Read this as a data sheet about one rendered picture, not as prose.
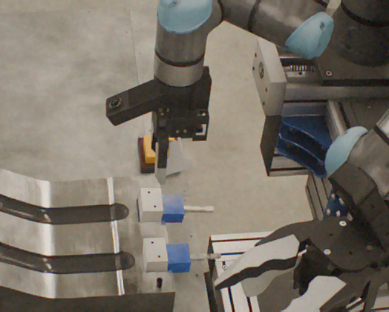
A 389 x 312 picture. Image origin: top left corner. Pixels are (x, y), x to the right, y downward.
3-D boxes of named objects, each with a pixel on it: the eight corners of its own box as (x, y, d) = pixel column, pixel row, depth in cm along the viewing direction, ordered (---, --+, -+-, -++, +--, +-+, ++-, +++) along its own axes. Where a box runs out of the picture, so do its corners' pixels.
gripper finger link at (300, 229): (265, 281, 81) (348, 258, 83) (266, 268, 80) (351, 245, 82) (247, 247, 85) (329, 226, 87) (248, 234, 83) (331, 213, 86)
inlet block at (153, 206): (208, 206, 163) (214, 188, 159) (211, 229, 160) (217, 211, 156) (136, 206, 160) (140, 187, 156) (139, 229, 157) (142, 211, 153)
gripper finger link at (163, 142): (168, 172, 142) (170, 123, 137) (158, 173, 141) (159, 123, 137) (164, 157, 146) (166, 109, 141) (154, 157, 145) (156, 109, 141)
